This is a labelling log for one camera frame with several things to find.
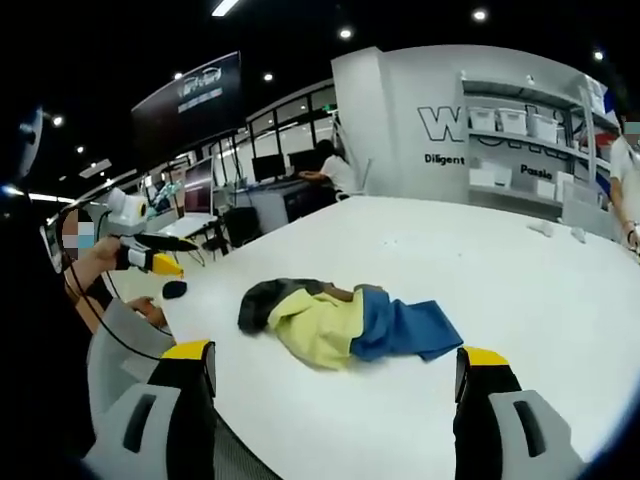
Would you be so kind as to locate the small white object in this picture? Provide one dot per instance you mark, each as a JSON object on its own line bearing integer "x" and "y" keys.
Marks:
{"x": 578, "y": 235}
{"x": 540, "y": 228}

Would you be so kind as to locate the large dark hanging screen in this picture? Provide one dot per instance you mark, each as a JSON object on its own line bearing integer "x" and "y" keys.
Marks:
{"x": 187, "y": 107}

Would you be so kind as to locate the long ceiling light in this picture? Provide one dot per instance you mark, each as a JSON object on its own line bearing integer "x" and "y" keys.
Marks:
{"x": 227, "y": 6}

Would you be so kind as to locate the white storage box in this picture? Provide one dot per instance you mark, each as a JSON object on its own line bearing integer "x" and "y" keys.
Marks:
{"x": 513, "y": 122}
{"x": 483, "y": 120}
{"x": 544, "y": 128}

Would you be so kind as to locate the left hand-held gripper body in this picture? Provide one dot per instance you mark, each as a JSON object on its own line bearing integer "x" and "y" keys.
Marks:
{"x": 127, "y": 212}

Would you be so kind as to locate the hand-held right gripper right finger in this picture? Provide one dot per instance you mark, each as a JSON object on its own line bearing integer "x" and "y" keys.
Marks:
{"x": 505, "y": 430}

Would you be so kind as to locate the black computer monitor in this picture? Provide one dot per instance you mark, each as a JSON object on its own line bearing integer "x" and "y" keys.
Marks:
{"x": 303, "y": 162}
{"x": 268, "y": 167}

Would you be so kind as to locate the person's left hand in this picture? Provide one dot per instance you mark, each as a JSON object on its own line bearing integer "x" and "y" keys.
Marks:
{"x": 100, "y": 257}

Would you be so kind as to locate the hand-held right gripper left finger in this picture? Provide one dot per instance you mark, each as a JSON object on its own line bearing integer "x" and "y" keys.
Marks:
{"x": 150, "y": 430}

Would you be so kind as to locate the small black round object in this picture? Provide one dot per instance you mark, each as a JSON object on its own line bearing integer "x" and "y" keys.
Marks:
{"x": 175, "y": 289}

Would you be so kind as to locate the yellow blue black garment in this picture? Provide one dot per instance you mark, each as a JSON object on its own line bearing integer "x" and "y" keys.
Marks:
{"x": 325, "y": 325}

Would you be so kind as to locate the grey metal shelving unit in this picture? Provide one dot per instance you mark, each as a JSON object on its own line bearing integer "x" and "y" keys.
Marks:
{"x": 530, "y": 150}

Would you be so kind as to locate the white flat box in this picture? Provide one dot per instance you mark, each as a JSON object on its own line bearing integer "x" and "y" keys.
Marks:
{"x": 491, "y": 177}

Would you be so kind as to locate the operator person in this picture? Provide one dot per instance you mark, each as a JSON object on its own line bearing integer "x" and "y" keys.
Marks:
{"x": 35, "y": 325}

